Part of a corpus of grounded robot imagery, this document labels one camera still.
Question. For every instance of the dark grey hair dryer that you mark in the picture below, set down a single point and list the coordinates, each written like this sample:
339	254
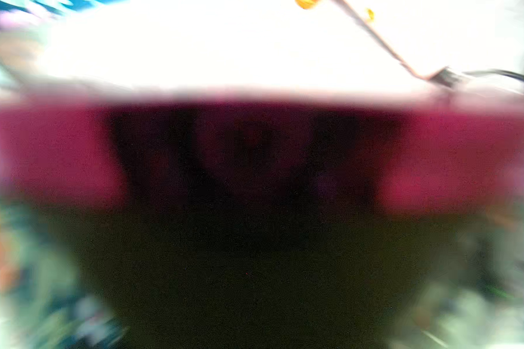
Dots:
243	223

